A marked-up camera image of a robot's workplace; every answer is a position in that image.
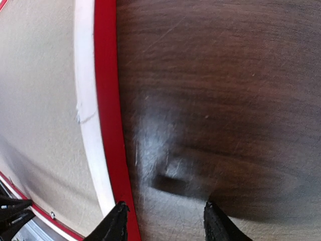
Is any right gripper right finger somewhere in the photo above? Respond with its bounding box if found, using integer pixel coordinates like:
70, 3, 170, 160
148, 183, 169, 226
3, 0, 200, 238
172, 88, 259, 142
204, 201, 252, 241

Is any wooden picture frame red edge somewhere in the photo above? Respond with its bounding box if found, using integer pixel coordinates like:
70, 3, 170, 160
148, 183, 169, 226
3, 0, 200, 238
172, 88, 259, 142
1, 1, 141, 240

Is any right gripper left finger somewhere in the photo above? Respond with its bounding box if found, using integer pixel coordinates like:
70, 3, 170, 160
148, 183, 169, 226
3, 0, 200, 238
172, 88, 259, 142
85, 201, 129, 241

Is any brown backing board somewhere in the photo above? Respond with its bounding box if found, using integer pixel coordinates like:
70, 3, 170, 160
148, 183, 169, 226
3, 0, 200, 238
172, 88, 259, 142
1, 1, 103, 235

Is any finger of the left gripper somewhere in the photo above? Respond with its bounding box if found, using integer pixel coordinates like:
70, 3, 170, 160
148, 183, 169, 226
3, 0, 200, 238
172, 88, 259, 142
1, 195, 34, 237

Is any aluminium front rail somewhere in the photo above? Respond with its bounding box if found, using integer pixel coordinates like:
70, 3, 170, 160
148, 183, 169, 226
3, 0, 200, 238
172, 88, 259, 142
12, 217, 66, 241

